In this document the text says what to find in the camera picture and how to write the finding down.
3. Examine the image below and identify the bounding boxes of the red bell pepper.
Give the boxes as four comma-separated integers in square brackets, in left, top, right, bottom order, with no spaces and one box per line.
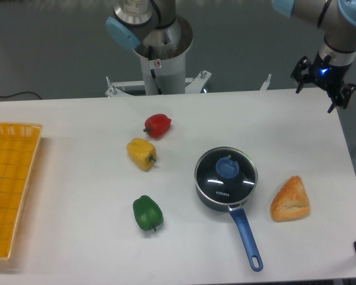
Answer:
[143,113,171,139]

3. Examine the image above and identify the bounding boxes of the white metal base frame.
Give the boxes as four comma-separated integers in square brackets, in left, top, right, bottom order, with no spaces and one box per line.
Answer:
[104,70,272,97]

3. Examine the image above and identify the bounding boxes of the yellow woven basket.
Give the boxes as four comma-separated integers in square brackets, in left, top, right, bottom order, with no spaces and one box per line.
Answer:
[0,122,43,260]

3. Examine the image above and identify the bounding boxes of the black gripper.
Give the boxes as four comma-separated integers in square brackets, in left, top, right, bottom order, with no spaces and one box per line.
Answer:
[291,51,356,113]

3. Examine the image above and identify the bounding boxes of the yellow bell pepper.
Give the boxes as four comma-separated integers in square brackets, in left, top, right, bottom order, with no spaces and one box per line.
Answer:
[126,138,157,171]

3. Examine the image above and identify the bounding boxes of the green bell pepper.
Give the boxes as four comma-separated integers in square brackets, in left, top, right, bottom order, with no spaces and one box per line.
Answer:
[132,195,164,232]

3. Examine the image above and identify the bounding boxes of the black cable on pedestal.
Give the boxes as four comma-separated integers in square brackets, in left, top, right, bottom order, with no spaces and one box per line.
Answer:
[148,45,163,96]

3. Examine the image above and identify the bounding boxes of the dark saucepan blue handle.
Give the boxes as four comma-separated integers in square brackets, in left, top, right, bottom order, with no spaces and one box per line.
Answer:
[195,176,263,272]

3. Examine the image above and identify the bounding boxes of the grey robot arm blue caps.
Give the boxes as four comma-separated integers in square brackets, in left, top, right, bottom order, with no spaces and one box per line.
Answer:
[106,1,356,109]

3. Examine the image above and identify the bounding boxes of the black cable on floor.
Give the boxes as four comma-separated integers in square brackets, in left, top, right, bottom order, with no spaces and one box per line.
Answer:
[0,91,42,100]

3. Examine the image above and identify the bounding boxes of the triangular puff pastry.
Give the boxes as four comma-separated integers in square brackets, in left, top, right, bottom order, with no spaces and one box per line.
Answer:
[270,176,310,222]

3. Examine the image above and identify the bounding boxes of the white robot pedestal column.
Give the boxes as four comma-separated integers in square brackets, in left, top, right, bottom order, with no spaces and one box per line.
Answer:
[135,15,193,95]

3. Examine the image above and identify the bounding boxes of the glass pot lid blue knob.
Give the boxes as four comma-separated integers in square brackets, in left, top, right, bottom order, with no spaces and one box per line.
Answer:
[194,147,258,211]

